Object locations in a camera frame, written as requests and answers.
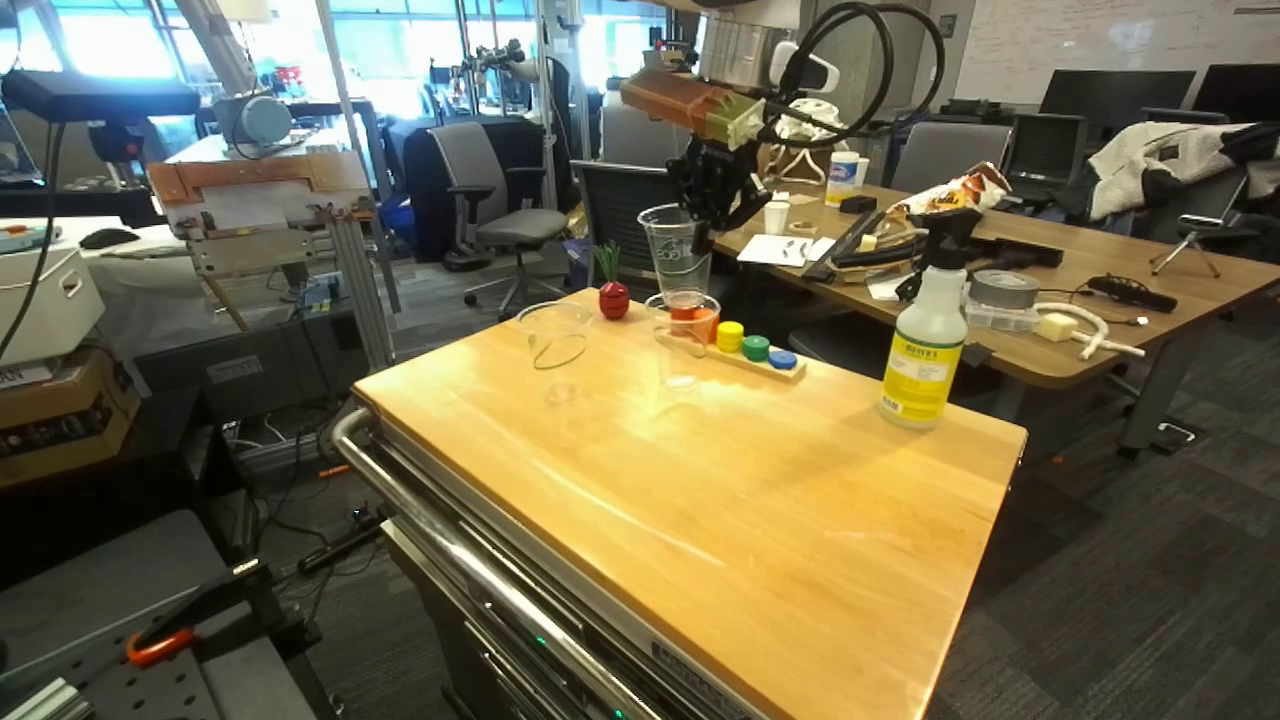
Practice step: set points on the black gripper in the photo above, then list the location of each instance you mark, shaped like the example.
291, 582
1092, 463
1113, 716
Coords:
723, 179

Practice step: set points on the clear plastic cup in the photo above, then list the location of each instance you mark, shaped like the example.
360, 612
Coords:
556, 332
667, 254
683, 301

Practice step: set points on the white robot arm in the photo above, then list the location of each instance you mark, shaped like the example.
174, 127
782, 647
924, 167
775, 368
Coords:
738, 50

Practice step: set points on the white paper cup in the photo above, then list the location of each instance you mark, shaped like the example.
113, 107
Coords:
777, 215

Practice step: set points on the white papers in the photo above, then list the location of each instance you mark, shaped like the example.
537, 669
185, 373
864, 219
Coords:
787, 251

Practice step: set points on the red toy peg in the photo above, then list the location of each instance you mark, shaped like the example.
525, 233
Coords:
683, 320

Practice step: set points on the orange toy peg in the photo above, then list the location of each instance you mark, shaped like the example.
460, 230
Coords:
705, 326

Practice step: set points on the yellow toy peg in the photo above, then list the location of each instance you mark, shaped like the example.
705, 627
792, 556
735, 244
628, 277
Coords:
729, 338

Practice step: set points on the orange box on wrist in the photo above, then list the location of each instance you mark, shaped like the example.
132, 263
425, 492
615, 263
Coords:
692, 107

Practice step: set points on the long black bar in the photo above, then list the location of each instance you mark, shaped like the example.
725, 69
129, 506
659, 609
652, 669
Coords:
840, 241

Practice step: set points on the red toy radish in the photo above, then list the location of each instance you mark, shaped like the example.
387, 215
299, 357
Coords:
615, 301

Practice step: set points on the green toy peg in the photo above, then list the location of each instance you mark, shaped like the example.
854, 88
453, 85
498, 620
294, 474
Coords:
759, 350

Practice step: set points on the white jar with blue label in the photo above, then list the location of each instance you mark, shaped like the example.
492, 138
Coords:
846, 179

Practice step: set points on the wooden peg toy base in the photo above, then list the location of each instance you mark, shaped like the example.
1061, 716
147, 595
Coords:
761, 367

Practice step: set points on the blue toy peg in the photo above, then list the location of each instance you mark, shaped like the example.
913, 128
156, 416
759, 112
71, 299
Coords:
782, 357

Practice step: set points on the colourful snack bag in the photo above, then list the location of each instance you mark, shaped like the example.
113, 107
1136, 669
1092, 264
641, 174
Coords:
955, 188

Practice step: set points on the grey office chair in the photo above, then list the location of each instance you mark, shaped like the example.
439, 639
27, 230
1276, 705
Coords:
474, 174
949, 148

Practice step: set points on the spray bottle with yellow label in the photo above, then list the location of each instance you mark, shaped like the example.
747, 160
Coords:
922, 367

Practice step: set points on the grey tape roll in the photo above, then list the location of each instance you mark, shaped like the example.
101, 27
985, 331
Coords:
1000, 291

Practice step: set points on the black computer monitor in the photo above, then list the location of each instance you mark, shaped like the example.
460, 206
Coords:
1240, 88
1113, 99

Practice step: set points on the black remote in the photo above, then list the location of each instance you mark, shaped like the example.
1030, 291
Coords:
1129, 295

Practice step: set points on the white and black jacket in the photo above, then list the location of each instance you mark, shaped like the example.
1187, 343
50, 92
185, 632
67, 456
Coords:
1163, 153

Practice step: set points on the orange topped workbench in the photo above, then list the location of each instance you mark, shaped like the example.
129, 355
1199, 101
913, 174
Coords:
263, 186

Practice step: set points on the grey tool cart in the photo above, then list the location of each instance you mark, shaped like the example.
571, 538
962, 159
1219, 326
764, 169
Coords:
535, 654

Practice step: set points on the wooden office desk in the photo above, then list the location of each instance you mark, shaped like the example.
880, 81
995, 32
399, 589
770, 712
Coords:
1202, 280

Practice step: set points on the white machine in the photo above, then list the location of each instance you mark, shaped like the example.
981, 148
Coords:
45, 301

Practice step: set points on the cardboard box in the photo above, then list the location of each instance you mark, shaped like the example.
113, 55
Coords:
67, 414

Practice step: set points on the orange clamp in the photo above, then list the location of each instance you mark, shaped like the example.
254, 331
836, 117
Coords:
156, 649

